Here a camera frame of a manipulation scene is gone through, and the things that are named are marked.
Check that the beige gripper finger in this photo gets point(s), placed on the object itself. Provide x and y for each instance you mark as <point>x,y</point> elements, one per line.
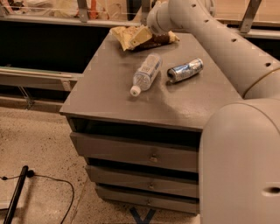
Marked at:
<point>142,35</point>

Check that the brown chip bag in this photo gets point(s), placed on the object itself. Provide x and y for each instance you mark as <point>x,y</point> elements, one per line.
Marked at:
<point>123,35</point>

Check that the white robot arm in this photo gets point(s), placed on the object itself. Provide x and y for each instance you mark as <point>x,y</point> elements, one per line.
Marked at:
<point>239,152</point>

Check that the clear plastic water bottle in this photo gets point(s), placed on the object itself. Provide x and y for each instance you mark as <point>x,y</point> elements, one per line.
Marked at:
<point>146,74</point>

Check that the crushed blue silver can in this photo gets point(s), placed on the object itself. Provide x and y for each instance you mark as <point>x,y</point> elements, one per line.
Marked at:
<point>185,71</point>

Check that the grey drawer cabinet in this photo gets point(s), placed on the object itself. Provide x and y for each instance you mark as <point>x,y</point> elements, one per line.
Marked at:
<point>168,114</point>

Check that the long metal counter ledge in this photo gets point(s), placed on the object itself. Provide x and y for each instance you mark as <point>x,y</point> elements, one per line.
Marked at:
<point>251,18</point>

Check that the top grey drawer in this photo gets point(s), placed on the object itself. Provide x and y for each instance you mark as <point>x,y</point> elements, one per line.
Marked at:
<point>134,152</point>

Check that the grey drawer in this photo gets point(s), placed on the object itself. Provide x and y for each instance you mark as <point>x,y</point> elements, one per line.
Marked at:
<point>143,181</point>
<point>148,199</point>
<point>134,152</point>

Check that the middle grey drawer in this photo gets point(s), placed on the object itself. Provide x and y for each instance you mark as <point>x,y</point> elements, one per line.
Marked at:
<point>143,181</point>

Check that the bottom grey drawer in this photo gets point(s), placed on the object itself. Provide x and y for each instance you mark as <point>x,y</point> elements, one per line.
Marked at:
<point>148,199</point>

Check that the black pole on floor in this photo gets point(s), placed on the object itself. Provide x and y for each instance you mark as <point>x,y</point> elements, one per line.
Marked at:
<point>16,195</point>

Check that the grey metal shelf rail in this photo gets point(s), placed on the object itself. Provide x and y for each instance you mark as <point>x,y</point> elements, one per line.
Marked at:
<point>24,78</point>

